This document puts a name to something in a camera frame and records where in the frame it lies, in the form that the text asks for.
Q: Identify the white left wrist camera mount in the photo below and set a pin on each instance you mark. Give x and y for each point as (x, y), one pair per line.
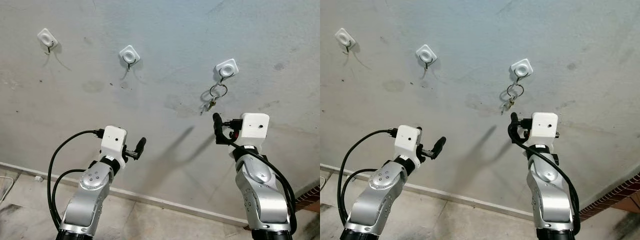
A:
(113, 140)
(406, 140)

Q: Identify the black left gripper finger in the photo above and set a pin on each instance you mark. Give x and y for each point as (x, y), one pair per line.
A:
(420, 136)
(439, 145)
(141, 145)

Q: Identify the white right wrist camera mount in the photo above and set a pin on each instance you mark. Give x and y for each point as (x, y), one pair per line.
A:
(254, 127)
(544, 126)

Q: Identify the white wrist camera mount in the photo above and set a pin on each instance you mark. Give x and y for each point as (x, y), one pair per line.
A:
(406, 140)
(254, 127)
(544, 126)
(113, 140)

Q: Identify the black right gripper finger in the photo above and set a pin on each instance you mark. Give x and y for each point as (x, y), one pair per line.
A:
(218, 127)
(514, 125)

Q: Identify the white wall hook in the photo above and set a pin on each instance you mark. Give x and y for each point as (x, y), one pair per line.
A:
(129, 53)
(47, 37)
(522, 67)
(426, 52)
(344, 36)
(227, 68)

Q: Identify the red brick wall edge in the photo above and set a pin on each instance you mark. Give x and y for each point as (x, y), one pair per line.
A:
(615, 195)
(310, 197)

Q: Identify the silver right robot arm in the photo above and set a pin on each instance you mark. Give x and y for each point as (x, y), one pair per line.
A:
(550, 200)
(260, 200)

